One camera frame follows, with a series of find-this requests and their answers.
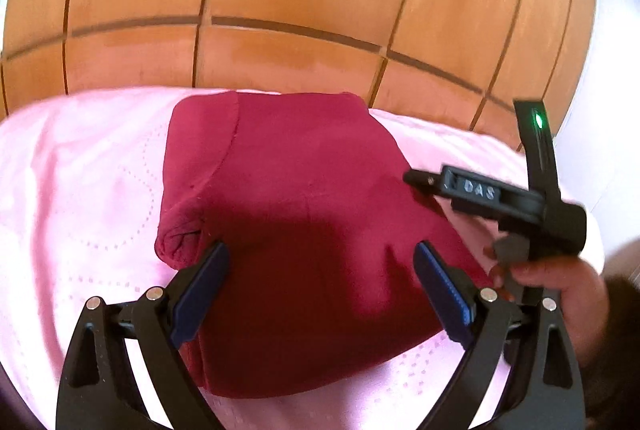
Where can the pink bed sheet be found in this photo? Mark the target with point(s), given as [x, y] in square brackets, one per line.
[75, 169]

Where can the person's right forearm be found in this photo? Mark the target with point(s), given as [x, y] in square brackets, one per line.
[617, 340]

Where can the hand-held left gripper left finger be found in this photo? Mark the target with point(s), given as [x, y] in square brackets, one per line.
[200, 297]

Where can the dark red garment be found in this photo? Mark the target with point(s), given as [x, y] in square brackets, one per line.
[310, 210]

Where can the person's right hand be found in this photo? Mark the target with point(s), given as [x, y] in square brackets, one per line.
[575, 295]

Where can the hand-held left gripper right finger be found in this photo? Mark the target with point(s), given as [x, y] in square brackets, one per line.
[442, 292]

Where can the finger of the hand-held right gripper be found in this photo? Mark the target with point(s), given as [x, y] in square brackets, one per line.
[425, 181]

